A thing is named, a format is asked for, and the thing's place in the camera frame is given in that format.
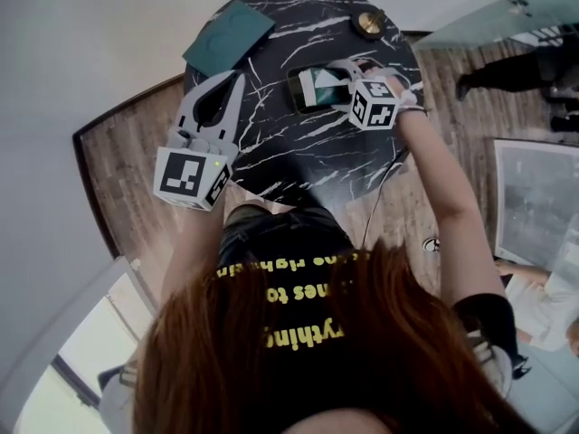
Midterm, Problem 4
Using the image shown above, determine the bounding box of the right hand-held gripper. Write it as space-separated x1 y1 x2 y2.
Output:
324 59 403 131

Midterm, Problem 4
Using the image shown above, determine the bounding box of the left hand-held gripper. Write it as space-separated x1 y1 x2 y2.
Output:
152 70 249 212

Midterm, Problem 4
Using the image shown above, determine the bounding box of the white and green packet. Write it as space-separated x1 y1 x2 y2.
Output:
297 64 356 109

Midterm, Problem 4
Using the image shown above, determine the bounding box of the black rectangular container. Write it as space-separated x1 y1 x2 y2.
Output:
286 62 359 118

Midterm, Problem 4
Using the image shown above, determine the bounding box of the person's left forearm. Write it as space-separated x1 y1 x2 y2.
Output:
158 201 228 318

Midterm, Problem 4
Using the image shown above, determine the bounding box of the person's right forearm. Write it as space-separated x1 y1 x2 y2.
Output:
392 105 508 309

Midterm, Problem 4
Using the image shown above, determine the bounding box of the person's right hand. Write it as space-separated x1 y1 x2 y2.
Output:
384 72 418 108

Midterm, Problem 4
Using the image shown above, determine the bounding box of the round brass and black stand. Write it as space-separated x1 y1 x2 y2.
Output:
351 9 386 41

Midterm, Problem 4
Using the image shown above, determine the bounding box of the dark green flat box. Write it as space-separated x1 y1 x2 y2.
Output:
181 0 278 80

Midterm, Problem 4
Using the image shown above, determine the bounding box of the frosted glass door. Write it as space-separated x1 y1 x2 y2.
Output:
414 0 579 52

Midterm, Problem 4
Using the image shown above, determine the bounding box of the metal glass door fitting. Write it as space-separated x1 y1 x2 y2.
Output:
505 0 533 18

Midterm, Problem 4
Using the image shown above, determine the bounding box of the framed glass panel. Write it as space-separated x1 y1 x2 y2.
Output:
491 137 579 271

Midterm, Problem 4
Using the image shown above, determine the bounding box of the black yellow-printed t-shirt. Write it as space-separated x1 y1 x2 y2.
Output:
215 202 519 434

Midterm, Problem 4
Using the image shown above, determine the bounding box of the white wrist strap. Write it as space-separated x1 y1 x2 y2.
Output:
397 88 429 116

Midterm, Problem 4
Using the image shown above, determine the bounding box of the thin black cable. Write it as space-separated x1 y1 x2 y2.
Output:
360 146 411 253

